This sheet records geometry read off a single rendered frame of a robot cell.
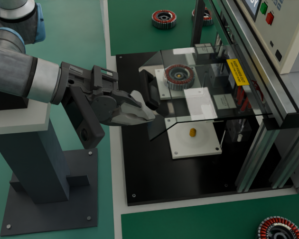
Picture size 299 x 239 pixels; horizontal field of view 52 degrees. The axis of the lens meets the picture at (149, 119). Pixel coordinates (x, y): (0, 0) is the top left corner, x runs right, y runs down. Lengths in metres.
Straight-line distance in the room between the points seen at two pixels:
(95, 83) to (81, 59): 1.93
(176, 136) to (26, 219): 1.05
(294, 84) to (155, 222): 0.48
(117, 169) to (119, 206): 0.12
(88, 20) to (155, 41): 1.64
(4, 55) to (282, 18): 0.53
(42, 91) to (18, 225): 1.27
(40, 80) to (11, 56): 0.06
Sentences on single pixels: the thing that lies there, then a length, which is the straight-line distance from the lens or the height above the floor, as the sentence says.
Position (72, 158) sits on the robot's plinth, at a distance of 1.88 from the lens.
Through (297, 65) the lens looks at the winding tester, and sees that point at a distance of 0.72.
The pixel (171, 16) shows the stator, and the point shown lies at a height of 0.78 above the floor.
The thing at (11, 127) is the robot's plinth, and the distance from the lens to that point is 1.13.
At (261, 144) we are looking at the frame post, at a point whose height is 1.00.
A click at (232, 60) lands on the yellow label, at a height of 1.07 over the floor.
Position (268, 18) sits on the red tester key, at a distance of 0.74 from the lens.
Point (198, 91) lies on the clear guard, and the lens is 0.70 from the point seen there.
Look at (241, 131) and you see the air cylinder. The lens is 0.96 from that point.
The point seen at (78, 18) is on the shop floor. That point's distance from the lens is 3.00.
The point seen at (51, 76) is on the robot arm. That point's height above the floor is 1.19.
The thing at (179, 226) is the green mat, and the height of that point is 0.75.
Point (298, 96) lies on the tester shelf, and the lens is 0.68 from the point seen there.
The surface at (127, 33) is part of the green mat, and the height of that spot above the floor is 0.75.
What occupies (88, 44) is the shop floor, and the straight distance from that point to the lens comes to 2.66.
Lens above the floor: 1.55
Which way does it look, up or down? 50 degrees down
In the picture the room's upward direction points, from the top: straight up
